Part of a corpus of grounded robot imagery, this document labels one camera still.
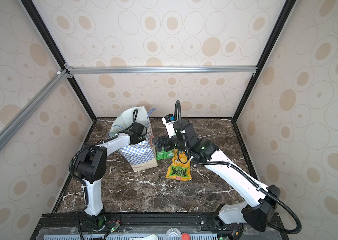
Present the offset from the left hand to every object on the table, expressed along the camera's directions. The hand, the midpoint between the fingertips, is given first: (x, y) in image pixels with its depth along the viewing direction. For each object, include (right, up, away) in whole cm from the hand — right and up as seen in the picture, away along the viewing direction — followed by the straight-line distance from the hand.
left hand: (147, 143), depth 99 cm
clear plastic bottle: (+17, -41, -29) cm, 53 cm away
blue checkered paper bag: (+1, -5, -20) cm, 21 cm away
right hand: (+11, +5, -30) cm, 33 cm away
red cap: (+23, -40, -32) cm, 56 cm away
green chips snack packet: (+11, -7, -4) cm, 14 cm away
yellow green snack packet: (+21, -15, -12) cm, 28 cm away
